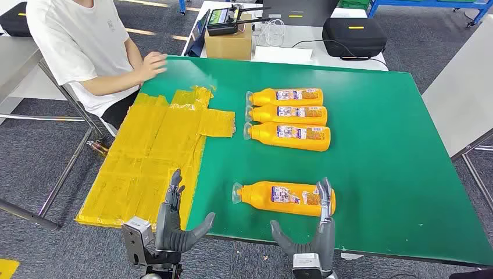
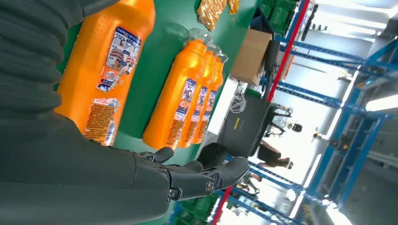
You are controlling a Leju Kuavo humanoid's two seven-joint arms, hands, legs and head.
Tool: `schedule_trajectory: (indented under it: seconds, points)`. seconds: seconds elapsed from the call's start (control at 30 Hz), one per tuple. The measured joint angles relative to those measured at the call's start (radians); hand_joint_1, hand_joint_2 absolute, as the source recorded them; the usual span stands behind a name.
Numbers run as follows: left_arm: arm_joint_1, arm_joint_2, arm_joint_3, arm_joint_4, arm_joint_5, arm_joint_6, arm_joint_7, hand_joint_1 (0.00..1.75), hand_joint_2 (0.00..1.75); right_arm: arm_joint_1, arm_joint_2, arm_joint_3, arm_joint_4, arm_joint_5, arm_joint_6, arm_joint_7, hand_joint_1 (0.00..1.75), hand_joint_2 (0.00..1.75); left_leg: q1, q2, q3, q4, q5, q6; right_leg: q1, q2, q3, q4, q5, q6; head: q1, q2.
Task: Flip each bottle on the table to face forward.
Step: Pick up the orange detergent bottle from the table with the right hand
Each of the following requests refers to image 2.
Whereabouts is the black case with yellow label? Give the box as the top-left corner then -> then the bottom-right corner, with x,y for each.
197,142 -> 228,170

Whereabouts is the person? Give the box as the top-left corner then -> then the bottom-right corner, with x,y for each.
257,140 -> 293,170

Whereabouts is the brown cardboard box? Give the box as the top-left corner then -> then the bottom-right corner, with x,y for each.
230,29 -> 273,86

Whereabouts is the white and black robot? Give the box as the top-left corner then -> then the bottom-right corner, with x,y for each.
264,104 -> 304,137

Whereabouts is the yellow taped mat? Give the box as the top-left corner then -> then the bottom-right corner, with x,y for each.
197,0 -> 241,32

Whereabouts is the green plastic crate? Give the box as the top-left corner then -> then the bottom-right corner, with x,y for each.
261,0 -> 298,35

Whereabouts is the blue shelf rack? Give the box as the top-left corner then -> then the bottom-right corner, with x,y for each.
214,31 -> 398,225

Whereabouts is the white cable bundle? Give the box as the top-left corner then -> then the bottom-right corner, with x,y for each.
229,83 -> 248,114

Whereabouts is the red post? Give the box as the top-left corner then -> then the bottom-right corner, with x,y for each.
211,0 -> 312,225

